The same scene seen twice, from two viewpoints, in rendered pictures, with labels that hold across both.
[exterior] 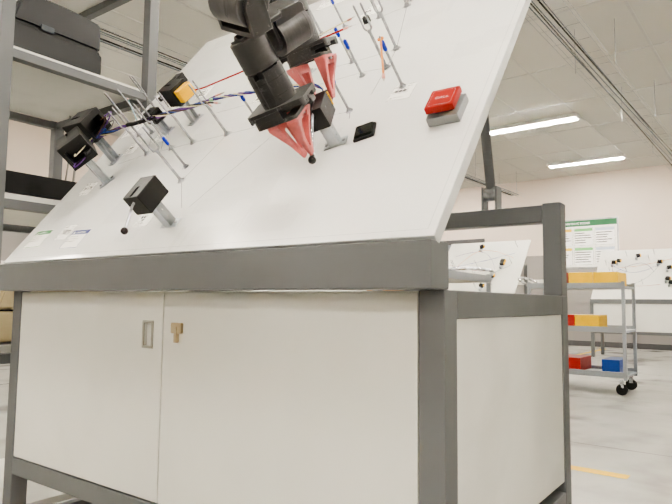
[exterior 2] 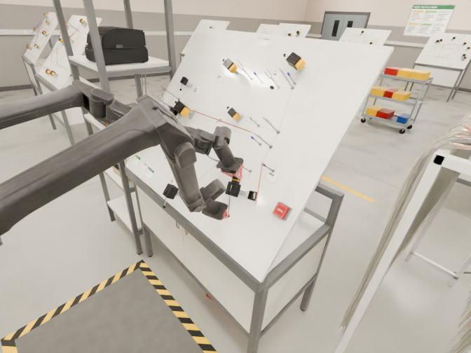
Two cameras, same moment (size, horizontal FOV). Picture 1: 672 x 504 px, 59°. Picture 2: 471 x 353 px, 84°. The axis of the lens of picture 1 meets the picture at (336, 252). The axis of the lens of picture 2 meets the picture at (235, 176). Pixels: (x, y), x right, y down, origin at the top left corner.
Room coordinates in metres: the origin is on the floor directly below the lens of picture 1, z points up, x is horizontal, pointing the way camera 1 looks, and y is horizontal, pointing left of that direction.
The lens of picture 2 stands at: (0.12, -0.10, 1.73)
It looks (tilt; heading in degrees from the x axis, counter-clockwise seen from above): 31 degrees down; 8
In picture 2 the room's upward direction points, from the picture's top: 3 degrees clockwise
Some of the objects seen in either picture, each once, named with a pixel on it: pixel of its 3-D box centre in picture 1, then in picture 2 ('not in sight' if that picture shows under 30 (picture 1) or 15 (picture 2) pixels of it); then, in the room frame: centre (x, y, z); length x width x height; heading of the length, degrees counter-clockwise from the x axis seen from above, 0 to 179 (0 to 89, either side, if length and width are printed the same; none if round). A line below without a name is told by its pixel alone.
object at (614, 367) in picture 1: (574, 330); (390, 98); (5.67, -2.27, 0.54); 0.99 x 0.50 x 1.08; 54
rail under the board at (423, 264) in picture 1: (158, 273); (178, 213); (1.13, 0.34, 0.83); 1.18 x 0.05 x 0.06; 54
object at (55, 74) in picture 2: not in sight; (73, 82); (3.59, 2.84, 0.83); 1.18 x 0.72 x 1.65; 53
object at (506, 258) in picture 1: (479, 300); (352, 64); (8.08, -1.96, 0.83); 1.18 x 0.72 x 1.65; 52
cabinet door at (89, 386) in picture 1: (83, 382); (160, 218); (1.31, 0.55, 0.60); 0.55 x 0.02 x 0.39; 54
